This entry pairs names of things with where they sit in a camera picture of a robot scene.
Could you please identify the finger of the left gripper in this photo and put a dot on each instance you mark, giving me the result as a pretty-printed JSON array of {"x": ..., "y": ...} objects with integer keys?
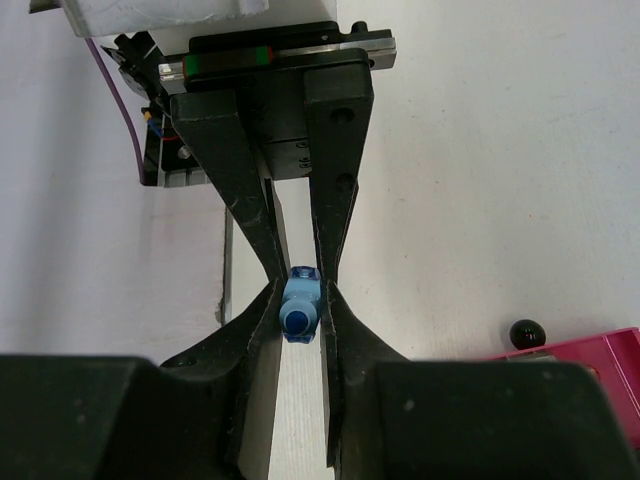
[
  {"x": 338, "y": 106},
  {"x": 212, "y": 126}
]

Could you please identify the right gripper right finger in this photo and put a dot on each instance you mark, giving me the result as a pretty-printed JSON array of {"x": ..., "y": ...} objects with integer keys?
[{"x": 388, "y": 417}]

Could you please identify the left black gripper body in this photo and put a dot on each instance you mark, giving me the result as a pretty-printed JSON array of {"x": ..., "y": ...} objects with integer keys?
[{"x": 265, "y": 67}]

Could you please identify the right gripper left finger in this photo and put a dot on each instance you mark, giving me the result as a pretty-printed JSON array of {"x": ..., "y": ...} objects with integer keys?
[{"x": 206, "y": 413}]

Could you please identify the blue correction tape pen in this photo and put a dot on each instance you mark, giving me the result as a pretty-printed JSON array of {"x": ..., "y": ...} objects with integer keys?
[{"x": 299, "y": 312}]

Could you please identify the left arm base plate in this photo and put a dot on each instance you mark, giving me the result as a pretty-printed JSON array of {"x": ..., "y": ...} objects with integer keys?
[{"x": 166, "y": 161}]

